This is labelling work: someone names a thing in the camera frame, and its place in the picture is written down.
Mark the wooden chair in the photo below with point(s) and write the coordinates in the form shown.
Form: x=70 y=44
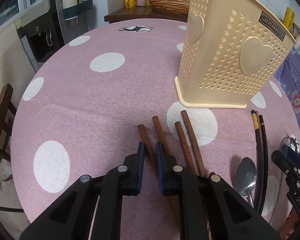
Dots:
x=5 y=106

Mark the cream plastic utensil holder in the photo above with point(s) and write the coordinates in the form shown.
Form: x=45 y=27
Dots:
x=231 y=49

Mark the water dispenser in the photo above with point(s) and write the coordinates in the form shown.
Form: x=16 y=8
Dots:
x=41 y=26

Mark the yellow mug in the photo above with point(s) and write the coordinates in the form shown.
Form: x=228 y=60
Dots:
x=130 y=3

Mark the woven pattern basin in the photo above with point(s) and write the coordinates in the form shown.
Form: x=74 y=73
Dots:
x=174 y=9

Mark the yellow package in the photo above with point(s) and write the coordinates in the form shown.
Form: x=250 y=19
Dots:
x=288 y=18

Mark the dark wooden counter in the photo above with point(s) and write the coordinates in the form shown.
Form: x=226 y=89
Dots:
x=125 y=14

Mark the purple floral cloth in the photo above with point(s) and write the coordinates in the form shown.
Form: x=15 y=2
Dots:
x=288 y=76

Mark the pink polka dot tablecloth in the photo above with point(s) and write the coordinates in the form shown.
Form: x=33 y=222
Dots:
x=79 y=115

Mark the thin brown chopstick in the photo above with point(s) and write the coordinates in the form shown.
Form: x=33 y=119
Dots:
x=257 y=116

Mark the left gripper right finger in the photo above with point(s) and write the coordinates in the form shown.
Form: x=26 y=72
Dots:
x=163 y=168

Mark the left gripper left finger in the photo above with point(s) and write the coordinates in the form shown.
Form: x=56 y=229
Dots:
x=136 y=170

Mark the brown wooden chopstick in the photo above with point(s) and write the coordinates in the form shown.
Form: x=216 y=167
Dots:
x=161 y=135
x=194 y=144
x=185 y=147
x=172 y=204

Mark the small steel spoon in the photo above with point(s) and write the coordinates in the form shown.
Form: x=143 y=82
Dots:
x=245 y=179

